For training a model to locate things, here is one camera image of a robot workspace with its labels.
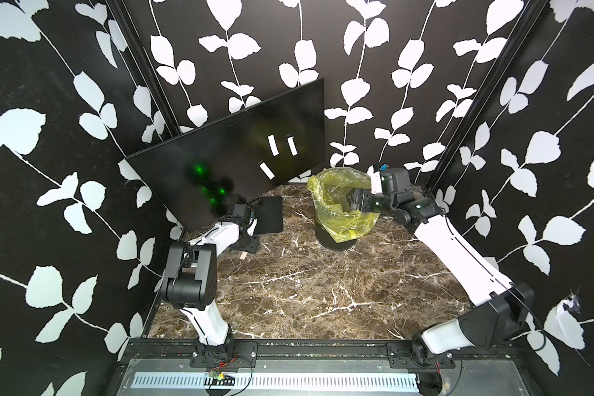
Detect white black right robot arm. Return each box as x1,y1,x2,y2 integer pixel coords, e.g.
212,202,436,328
347,188,534,362

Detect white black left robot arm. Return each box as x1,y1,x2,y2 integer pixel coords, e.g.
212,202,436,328
160,204,257,356

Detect black flat monitor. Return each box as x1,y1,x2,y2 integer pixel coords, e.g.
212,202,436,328
126,79,326,231

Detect yellow plastic bin liner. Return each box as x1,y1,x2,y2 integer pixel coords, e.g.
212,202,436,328
307,167,380,243

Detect black mesh waste bin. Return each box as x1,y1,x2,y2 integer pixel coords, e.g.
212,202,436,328
314,218,357,252

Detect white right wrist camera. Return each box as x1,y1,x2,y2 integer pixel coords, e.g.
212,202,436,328
371,165,412,196

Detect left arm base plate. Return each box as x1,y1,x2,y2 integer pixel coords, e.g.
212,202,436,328
190,340,258,370

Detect white perforated cable tray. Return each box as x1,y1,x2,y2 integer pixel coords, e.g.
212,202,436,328
130,372,419,394

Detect black front mounting rail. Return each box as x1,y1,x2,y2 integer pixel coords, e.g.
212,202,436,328
120,338,521,362

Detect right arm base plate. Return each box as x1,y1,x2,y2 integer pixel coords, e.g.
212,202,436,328
385,340,455,371

